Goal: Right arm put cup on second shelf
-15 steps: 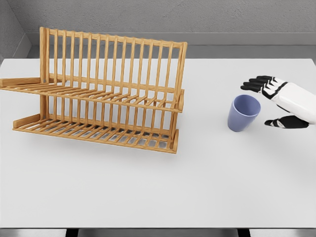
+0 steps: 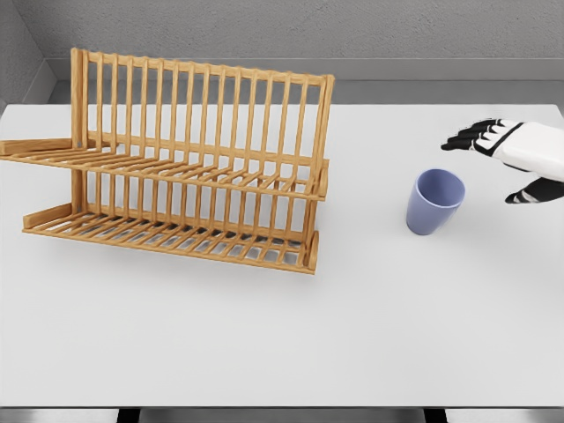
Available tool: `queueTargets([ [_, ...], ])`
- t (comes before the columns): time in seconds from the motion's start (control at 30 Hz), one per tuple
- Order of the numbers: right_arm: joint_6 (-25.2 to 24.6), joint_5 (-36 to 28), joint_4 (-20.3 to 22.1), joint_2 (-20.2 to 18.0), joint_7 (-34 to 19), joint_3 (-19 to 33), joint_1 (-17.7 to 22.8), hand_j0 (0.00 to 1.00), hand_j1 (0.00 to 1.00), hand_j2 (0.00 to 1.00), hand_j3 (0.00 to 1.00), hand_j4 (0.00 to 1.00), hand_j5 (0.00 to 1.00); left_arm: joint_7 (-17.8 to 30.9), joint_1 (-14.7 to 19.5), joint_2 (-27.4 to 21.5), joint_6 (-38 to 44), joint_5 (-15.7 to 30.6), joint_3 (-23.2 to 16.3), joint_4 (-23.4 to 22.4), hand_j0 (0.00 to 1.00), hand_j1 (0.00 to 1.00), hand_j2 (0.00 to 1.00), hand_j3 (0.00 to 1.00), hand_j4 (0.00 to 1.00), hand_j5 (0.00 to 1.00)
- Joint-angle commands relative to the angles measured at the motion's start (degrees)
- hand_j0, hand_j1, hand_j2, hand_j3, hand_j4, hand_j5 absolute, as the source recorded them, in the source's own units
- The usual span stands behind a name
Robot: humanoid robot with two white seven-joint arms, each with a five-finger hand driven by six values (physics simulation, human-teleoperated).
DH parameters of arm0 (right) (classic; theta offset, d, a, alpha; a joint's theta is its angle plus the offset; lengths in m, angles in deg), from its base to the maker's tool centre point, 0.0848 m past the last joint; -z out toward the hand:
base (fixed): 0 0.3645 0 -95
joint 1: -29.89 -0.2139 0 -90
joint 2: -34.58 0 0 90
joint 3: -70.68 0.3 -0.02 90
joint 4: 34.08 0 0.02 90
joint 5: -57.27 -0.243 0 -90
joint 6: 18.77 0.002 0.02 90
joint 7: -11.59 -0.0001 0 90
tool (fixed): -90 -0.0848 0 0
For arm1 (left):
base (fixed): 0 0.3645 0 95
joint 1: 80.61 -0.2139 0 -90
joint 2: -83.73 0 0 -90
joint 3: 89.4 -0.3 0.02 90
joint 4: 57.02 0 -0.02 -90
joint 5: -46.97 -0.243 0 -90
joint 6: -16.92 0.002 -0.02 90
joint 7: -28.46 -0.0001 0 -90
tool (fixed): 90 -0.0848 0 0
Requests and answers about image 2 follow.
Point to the wooden two-tier dish rack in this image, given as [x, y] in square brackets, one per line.
[194, 167]

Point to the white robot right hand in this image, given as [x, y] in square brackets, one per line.
[531, 150]

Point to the blue-purple plastic cup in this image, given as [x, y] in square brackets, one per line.
[429, 211]

